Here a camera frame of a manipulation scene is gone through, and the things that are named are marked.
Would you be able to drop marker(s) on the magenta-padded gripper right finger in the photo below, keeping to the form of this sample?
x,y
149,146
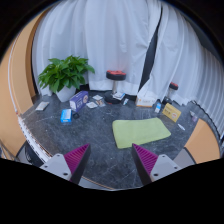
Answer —
x,y
163,165

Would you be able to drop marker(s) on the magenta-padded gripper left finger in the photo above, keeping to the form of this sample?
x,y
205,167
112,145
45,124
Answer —
x,y
55,165

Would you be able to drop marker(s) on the light green towel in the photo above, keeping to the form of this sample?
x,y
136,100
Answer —
x,y
140,131

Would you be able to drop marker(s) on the small white tube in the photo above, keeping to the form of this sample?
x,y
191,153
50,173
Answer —
x,y
181,126
125,101

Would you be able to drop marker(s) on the yellow cardboard box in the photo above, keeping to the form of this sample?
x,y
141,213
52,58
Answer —
x,y
171,112

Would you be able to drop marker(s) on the small black round item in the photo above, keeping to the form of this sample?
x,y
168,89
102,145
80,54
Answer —
x,y
76,115

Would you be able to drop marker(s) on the small blue white carton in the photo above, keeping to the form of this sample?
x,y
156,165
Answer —
x,y
158,107

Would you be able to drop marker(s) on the white flat packet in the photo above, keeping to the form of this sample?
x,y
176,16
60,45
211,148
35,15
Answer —
x,y
42,106

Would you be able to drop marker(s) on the white box with orange stripe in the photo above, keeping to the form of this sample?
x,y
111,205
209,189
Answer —
x,y
145,101

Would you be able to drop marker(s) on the purple cardboard box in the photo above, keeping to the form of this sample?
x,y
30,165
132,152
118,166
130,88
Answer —
x,y
78,101

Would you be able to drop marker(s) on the small flat sachet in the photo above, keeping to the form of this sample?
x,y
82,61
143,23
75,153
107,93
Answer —
x,y
101,103
97,97
91,105

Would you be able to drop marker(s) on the black stool with red seat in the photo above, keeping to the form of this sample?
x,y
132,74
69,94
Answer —
x,y
116,75
173,86

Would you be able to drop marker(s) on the white and blue flat box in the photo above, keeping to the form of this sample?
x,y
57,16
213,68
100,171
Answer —
x,y
118,96

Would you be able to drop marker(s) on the green plant in white pot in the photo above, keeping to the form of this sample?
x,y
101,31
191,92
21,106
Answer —
x,y
66,71

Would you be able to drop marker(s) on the white curtain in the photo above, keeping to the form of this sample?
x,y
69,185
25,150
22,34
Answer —
x,y
110,36
186,63

